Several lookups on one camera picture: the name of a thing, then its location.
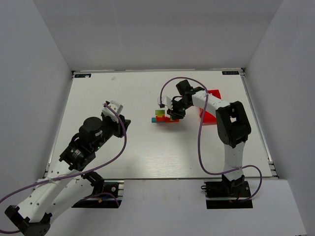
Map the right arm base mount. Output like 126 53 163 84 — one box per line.
201 181 253 209

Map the dark table corner label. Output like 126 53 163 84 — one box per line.
222 71 239 75

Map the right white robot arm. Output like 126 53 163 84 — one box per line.
158 77 252 194

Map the green rectangular wood block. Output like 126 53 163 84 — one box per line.
155 110 165 115

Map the left table corner label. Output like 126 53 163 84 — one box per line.
74 74 91 78

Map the red rectangular wood block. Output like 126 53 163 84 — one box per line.
156 117 166 122

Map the red arch wood block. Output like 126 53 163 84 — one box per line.
165 117 180 123

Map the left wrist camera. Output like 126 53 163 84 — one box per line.
102 100 123 123

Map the red plastic bin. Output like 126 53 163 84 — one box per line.
203 89 221 125

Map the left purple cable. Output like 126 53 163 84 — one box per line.
0 103 127 233

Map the purple cable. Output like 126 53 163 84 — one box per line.
0 103 127 233
159 77 262 203

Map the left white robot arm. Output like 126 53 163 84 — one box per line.
5 109 131 236

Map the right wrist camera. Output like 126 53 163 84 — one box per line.
157 96 173 110

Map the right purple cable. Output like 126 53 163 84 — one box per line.
159 77 262 203

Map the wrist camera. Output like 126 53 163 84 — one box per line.
102 100 123 123
157 96 173 110

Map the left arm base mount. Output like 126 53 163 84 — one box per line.
72 172 124 209

